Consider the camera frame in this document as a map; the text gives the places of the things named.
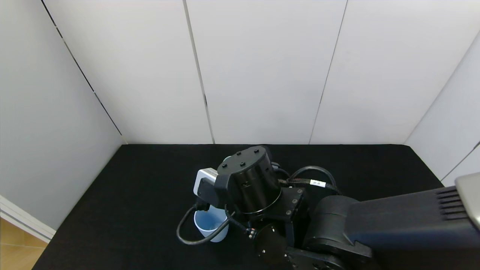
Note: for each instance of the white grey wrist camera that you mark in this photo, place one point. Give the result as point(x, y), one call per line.
point(202, 180)

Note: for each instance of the white baseboard strip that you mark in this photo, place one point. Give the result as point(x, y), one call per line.
point(26, 225)

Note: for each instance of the black table cloth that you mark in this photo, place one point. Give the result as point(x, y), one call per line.
point(131, 195)

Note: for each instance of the light blue plastic cup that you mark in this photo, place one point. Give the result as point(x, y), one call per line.
point(206, 227)

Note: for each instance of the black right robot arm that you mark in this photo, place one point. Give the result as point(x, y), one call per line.
point(375, 232)

